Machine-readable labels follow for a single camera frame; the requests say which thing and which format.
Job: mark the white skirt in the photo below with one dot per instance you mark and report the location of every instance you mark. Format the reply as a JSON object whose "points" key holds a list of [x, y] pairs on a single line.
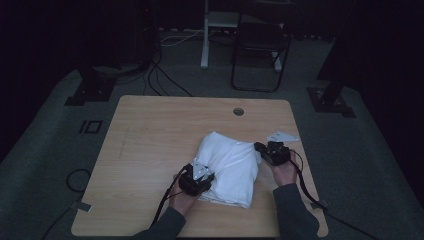
{"points": [[230, 166]]}

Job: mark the white desk frame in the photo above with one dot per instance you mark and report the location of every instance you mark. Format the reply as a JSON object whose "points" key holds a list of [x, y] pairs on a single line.
{"points": [[205, 40]]}

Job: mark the person's right hand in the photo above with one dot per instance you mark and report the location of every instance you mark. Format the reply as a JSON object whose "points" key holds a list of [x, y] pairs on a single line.
{"points": [[285, 173]]}

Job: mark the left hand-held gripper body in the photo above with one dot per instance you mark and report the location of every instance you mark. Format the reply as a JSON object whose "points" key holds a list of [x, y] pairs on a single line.
{"points": [[191, 185]]}

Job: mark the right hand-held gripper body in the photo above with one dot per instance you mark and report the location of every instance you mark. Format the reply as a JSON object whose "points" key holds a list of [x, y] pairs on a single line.
{"points": [[276, 153]]}

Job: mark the black metal stand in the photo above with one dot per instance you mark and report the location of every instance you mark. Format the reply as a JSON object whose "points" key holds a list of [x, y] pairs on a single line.
{"points": [[330, 100], [93, 88]]}

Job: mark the grey tape piece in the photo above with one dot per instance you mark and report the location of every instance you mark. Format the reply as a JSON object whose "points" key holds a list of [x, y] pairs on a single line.
{"points": [[319, 204], [81, 206]]}

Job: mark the person's left hand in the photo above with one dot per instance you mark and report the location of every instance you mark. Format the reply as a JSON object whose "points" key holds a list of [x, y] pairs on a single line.
{"points": [[183, 201]]}

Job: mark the black folding chair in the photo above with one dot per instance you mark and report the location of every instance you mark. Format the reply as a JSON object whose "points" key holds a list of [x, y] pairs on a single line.
{"points": [[261, 40]]}

